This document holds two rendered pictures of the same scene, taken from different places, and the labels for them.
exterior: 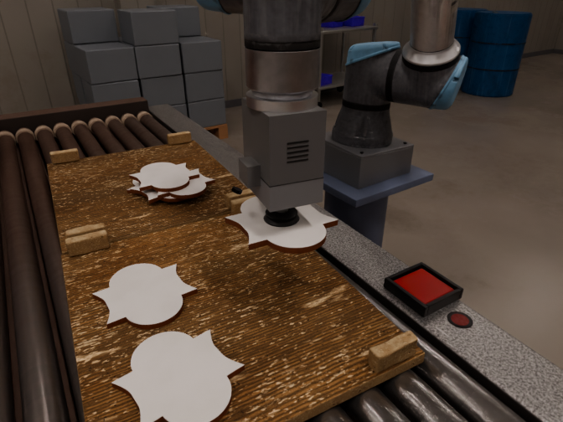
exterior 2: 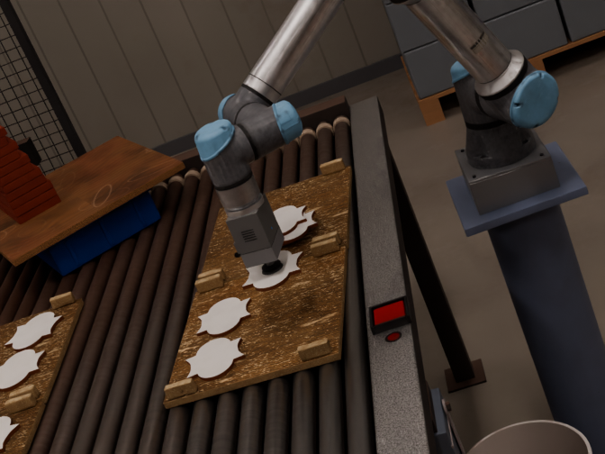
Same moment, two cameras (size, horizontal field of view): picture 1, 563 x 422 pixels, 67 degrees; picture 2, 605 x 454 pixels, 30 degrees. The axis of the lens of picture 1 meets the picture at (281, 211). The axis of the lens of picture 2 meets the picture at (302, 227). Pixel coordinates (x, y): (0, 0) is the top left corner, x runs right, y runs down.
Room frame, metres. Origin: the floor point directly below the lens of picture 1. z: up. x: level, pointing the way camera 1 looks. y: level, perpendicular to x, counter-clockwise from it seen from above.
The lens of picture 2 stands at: (-0.94, -1.36, 1.97)
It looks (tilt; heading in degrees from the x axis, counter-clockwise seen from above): 24 degrees down; 42
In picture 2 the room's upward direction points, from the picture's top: 23 degrees counter-clockwise
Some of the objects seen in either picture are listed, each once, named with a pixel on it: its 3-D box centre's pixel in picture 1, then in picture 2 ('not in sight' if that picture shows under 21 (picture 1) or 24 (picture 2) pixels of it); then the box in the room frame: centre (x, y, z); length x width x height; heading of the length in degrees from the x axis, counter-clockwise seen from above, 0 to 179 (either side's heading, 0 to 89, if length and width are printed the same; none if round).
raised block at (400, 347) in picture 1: (393, 351); (314, 349); (0.34, -0.12, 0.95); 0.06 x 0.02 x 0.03; 118
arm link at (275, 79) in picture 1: (281, 69); (239, 190); (0.45, 0.00, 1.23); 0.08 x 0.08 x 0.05
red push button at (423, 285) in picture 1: (422, 288); (390, 315); (0.48, -0.20, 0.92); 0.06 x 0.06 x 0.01; 32
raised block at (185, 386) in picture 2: not in sight; (180, 388); (0.21, 0.11, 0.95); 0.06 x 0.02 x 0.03; 118
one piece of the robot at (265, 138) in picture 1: (271, 145); (248, 228); (0.45, 0.01, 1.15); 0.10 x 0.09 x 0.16; 113
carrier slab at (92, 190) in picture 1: (145, 184); (278, 226); (0.82, 0.28, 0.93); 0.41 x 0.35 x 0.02; 29
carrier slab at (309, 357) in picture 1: (215, 301); (261, 322); (0.45, 0.09, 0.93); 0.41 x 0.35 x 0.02; 28
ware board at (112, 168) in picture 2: not in sight; (71, 195); (0.87, 1.00, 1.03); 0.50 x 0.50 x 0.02; 63
